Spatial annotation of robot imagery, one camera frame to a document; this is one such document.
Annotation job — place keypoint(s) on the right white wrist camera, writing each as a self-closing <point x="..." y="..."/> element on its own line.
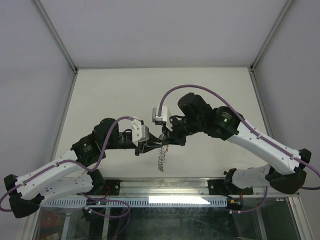
<point x="162" y="118"/>

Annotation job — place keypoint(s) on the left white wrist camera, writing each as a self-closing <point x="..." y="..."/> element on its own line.
<point x="139" y="132"/>

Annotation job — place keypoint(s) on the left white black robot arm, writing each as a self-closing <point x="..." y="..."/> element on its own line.
<point x="77" y="171"/>

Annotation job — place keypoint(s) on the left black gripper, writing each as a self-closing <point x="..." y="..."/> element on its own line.
<point x="152" y="143"/>

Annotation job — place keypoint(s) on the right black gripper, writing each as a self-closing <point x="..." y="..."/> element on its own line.
<point x="171" y="137"/>

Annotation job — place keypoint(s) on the metal disc with key rings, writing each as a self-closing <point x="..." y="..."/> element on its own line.
<point x="161" y="157"/>

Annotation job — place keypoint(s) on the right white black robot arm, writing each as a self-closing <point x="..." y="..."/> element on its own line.
<point x="284" y="169"/>

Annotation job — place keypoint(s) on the aluminium mounting rail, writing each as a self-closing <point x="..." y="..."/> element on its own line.
<point x="180" y="186"/>

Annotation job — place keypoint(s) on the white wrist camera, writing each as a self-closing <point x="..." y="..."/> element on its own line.
<point x="139" y="132"/>
<point x="162" y="118"/>

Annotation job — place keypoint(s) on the white slotted cable duct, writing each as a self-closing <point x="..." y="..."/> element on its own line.
<point x="140" y="202"/>

